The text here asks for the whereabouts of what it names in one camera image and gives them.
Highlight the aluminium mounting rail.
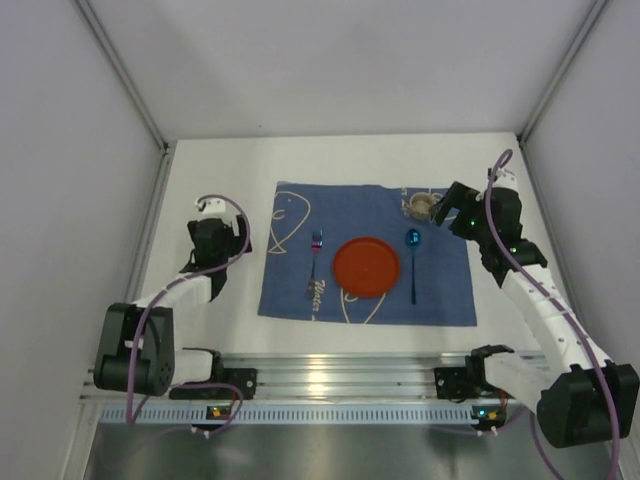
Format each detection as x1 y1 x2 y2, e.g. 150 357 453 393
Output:
79 350 566 401

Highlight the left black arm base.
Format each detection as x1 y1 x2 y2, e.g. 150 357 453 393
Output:
169 368 258 400

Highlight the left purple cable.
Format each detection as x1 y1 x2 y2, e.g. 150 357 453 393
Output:
124 195 251 436

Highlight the blue metal spoon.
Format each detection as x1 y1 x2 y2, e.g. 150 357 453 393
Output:
405 228 421 305

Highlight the small speckled ceramic cup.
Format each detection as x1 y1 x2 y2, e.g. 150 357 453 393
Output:
404 192 438 220

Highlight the red plate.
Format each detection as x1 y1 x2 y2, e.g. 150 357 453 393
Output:
332 237 401 298

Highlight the perforated cable duct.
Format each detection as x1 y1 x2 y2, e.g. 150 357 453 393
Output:
99 403 506 426

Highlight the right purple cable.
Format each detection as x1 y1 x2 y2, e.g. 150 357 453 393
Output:
432 148 626 480

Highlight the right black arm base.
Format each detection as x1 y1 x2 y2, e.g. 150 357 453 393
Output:
433 367 500 403

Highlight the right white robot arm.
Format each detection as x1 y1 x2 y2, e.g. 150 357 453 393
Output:
430 182 639 448

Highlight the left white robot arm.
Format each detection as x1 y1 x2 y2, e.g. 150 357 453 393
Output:
93 215 251 396

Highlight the blue cloth placemat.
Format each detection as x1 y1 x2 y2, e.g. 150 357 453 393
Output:
258 182 476 327

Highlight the purple cable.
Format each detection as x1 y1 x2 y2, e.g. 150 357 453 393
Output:
432 148 626 480
124 195 251 436

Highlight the iridescent metal fork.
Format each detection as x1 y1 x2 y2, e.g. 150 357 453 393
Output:
306 230 324 299

